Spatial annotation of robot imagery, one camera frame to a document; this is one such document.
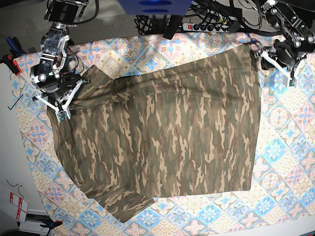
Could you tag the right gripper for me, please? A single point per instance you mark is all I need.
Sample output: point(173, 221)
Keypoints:
point(49, 82)

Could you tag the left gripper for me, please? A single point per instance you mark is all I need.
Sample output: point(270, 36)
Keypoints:
point(288, 54)

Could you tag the camouflage T-shirt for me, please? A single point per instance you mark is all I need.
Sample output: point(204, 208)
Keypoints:
point(187, 130)

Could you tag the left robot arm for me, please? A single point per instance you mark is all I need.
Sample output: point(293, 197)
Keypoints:
point(295, 22)

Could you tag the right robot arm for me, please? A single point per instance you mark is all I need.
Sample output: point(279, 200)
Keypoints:
point(56, 58)

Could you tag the black allen key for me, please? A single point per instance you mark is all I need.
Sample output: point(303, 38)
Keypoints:
point(10, 108)

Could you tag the blue table clamp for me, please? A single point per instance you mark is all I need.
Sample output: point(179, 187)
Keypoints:
point(16, 48)

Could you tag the red black table clamp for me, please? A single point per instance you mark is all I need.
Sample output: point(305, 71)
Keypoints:
point(12, 64)

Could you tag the white power strip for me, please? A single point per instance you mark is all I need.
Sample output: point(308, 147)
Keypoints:
point(206, 27)

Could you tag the red white label tag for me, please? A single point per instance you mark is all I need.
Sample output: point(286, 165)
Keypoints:
point(22, 206)

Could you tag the black blue bottom clamp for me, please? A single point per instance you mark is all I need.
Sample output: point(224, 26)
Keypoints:
point(50, 224)

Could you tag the patterned tile tablecloth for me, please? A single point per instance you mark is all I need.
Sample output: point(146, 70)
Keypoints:
point(283, 182)

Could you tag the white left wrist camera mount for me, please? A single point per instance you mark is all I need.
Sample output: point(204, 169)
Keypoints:
point(288, 81)

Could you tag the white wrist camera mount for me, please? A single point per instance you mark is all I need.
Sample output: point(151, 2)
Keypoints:
point(288, 81)
point(61, 99)

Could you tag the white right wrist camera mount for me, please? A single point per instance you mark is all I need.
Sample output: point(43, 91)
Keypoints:
point(61, 99)

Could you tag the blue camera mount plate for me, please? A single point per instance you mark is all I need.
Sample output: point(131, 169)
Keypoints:
point(155, 7)

